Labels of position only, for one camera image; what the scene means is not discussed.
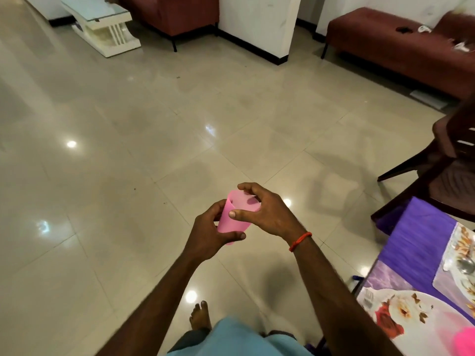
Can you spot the person's left hand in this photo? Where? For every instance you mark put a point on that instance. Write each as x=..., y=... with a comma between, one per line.
x=204, y=237

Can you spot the person's right hand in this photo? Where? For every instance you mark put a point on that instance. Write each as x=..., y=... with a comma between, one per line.
x=274, y=211

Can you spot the pink plastic cup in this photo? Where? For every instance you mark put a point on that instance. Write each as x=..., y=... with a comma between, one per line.
x=236, y=200

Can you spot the white floral plate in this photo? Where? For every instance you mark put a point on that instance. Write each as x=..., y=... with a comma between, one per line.
x=423, y=330

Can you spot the steel spoon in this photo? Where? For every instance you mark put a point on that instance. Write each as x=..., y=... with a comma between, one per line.
x=466, y=264

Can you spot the pink plastic bowl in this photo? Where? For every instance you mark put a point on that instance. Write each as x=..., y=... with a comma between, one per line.
x=466, y=342

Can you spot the person's right forearm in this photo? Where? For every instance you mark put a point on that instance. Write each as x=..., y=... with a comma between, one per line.
x=341, y=300

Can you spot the person's left forearm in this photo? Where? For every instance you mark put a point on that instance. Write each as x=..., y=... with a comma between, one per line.
x=152, y=311

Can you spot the person's left foot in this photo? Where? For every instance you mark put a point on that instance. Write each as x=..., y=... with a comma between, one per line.
x=200, y=316

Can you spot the person's dark trousers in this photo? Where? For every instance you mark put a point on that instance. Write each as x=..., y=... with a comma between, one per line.
x=193, y=337

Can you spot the person's teal t-shirt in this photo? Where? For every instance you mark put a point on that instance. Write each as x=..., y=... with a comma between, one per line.
x=230, y=339

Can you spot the purple tablecloth table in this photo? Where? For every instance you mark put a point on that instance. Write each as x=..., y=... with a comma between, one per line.
x=415, y=241

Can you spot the red wrist thread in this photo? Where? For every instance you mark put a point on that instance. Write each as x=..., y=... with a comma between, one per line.
x=300, y=241

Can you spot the brown plastic chair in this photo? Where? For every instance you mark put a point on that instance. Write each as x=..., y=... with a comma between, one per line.
x=453, y=181

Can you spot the red-brown sofa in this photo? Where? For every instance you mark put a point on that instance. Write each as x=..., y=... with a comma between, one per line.
x=393, y=44

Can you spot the brown armchair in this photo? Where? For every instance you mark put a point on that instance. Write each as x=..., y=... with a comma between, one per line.
x=178, y=11

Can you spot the small black cloth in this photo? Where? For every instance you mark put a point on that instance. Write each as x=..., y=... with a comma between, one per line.
x=404, y=29

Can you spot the white small table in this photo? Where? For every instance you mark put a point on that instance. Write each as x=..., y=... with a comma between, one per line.
x=104, y=26

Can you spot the small white cloth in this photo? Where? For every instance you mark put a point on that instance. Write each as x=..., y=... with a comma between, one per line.
x=424, y=29

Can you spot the white charger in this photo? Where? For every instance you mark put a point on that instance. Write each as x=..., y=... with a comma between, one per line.
x=461, y=46

